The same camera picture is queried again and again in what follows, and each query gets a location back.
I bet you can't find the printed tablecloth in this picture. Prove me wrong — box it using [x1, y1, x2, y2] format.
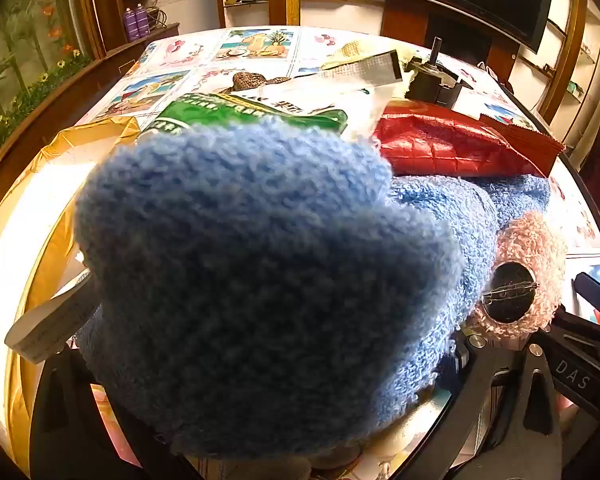
[72, 26, 600, 480]

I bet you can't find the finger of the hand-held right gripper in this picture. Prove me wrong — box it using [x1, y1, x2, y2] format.
[574, 271, 600, 318]

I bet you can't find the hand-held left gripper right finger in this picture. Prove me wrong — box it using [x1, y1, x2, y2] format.
[455, 332, 565, 480]

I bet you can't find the floral wall poster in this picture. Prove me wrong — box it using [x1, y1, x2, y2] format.
[0, 0, 95, 173]

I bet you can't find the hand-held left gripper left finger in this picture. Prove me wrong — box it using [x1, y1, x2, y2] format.
[29, 346, 193, 480]

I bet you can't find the blue fuzzy sock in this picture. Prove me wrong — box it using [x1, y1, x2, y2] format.
[74, 119, 468, 463]

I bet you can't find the green white packet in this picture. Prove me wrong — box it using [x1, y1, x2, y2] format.
[145, 80, 351, 137]

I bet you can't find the gold cardboard box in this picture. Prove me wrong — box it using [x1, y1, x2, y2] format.
[0, 115, 142, 478]

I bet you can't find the red quilted packet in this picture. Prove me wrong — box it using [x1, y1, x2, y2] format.
[372, 99, 566, 178]

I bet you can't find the blue terry towel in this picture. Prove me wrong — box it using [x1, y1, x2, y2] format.
[389, 174, 552, 407]

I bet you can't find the black motor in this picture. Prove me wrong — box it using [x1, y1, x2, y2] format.
[404, 36, 464, 109]

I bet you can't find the dark speckled pouch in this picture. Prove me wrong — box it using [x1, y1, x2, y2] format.
[231, 71, 292, 93]

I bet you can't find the pink fluffy brooch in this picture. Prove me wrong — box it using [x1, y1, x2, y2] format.
[466, 210, 570, 342]

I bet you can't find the white paper label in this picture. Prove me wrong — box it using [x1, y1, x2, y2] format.
[4, 269, 103, 365]

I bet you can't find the yellow towel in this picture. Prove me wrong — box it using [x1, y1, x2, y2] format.
[325, 39, 382, 62]

